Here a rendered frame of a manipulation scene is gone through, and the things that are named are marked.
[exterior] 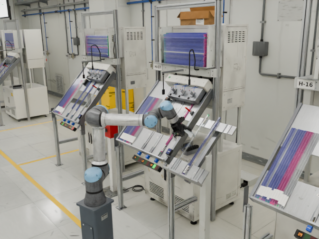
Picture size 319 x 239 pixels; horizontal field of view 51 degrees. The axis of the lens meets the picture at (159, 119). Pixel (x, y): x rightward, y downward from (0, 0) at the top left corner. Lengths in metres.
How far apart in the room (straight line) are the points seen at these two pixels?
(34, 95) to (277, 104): 4.63
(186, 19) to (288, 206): 2.03
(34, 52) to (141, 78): 3.26
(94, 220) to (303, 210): 1.29
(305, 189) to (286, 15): 2.43
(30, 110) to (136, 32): 3.57
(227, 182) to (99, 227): 1.37
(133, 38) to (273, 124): 1.95
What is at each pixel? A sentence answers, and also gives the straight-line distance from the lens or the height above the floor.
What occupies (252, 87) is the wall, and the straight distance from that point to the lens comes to 4.32.
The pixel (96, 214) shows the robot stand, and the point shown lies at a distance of 2.35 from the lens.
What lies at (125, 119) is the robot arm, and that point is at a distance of 2.10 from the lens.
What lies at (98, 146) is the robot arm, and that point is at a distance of 2.35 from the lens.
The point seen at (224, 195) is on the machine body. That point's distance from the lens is 3.27.
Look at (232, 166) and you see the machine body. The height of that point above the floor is 0.43.
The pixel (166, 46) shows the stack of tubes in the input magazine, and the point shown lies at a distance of 3.05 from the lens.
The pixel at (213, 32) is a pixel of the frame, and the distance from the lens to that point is 2.71.
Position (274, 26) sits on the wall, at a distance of 4.13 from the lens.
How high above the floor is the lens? 1.70
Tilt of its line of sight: 15 degrees down
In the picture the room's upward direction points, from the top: 1 degrees counter-clockwise
